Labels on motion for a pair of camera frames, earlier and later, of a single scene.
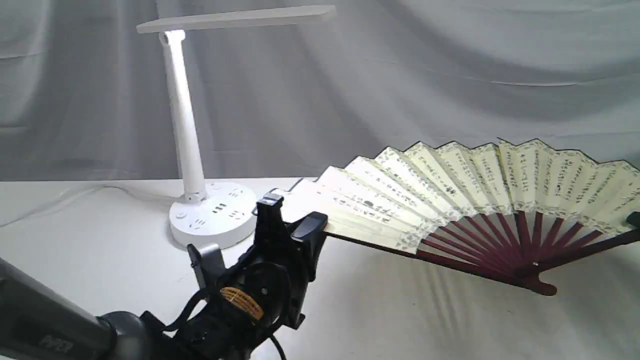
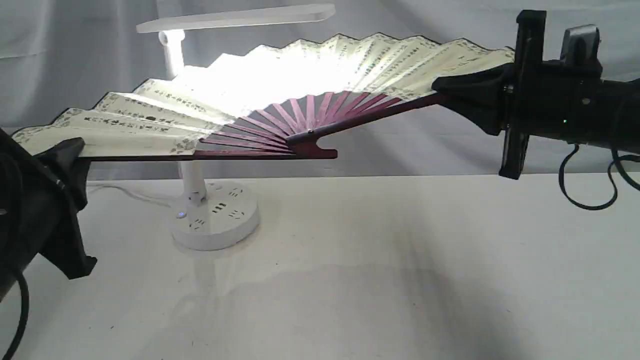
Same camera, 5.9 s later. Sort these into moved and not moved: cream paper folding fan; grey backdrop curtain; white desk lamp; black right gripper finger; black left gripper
Moved: cream paper folding fan; black left gripper; black right gripper finger
Not moved: white desk lamp; grey backdrop curtain
